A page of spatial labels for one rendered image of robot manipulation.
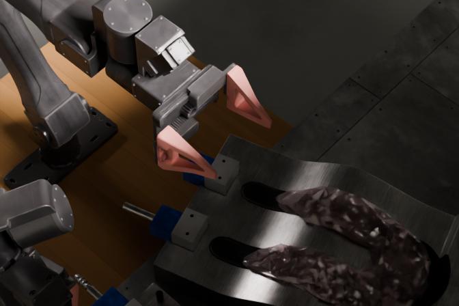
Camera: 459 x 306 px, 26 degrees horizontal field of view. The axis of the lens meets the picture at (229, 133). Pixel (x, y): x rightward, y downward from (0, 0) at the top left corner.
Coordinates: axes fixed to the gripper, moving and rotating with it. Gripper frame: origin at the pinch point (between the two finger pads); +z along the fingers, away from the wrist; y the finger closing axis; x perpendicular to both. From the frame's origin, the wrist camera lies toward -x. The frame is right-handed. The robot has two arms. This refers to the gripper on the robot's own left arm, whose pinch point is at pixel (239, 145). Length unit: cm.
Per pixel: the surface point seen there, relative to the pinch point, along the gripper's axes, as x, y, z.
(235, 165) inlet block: 31.7, 13.3, -11.5
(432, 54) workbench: 40, 58, -5
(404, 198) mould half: 31.4, 25.9, 11.2
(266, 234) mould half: 33.4, 8.2, -0.7
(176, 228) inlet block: 31.7, -0.7, -10.6
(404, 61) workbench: 40, 54, -7
